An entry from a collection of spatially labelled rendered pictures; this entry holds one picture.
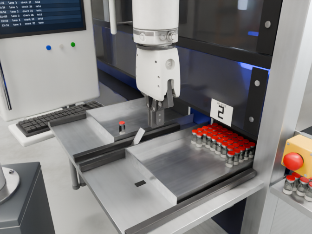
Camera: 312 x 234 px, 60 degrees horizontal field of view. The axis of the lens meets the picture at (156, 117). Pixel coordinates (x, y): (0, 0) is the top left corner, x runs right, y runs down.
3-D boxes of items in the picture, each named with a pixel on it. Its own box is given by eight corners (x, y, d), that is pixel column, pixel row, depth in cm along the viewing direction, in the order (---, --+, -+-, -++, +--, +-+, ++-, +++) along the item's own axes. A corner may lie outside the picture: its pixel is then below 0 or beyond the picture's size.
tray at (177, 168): (206, 129, 101) (207, 120, 100) (266, 163, 82) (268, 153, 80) (125, 157, 84) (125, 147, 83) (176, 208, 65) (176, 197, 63)
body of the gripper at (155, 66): (188, 41, 50) (185, 98, 54) (157, 34, 57) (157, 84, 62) (153, 45, 46) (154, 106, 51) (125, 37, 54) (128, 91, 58)
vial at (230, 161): (229, 162, 81) (230, 149, 80) (234, 166, 80) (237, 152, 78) (224, 165, 80) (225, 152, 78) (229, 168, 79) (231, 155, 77)
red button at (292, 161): (289, 161, 66) (292, 147, 64) (305, 169, 63) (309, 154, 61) (279, 166, 64) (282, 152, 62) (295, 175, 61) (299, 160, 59)
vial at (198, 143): (198, 143, 92) (199, 131, 90) (203, 146, 90) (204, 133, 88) (193, 145, 91) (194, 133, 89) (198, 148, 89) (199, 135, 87)
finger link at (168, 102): (180, 100, 51) (167, 110, 55) (165, 63, 52) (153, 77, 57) (175, 101, 50) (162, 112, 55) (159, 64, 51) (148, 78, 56)
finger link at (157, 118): (171, 100, 55) (170, 129, 58) (162, 95, 57) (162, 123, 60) (158, 103, 53) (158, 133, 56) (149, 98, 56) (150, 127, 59)
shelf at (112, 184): (151, 101, 131) (151, 98, 131) (281, 178, 78) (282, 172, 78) (48, 126, 108) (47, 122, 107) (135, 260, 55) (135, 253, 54)
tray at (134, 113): (156, 101, 127) (156, 94, 125) (192, 121, 107) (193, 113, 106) (86, 118, 110) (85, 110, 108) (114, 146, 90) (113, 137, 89)
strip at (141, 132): (141, 142, 93) (140, 126, 90) (146, 146, 90) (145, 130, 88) (102, 154, 86) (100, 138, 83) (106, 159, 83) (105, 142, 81)
